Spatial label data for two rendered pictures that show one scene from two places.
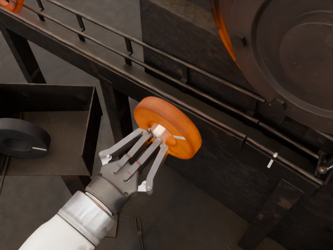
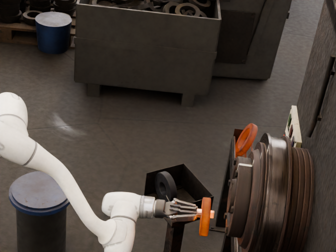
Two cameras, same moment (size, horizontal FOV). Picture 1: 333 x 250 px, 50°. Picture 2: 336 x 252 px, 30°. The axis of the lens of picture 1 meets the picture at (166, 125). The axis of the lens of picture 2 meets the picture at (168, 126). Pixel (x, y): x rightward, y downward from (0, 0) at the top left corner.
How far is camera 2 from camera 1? 199 cm
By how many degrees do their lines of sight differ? 43
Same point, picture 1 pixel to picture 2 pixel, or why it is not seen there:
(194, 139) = (204, 222)
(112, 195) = (160, 206)
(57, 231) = (136, 196)
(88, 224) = (144, 204)
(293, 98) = (228, 215)
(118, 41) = not seen: hidden behind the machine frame
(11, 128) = (166, 177)
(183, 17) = not seen: hidden behind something
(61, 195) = not seen: outside the picture
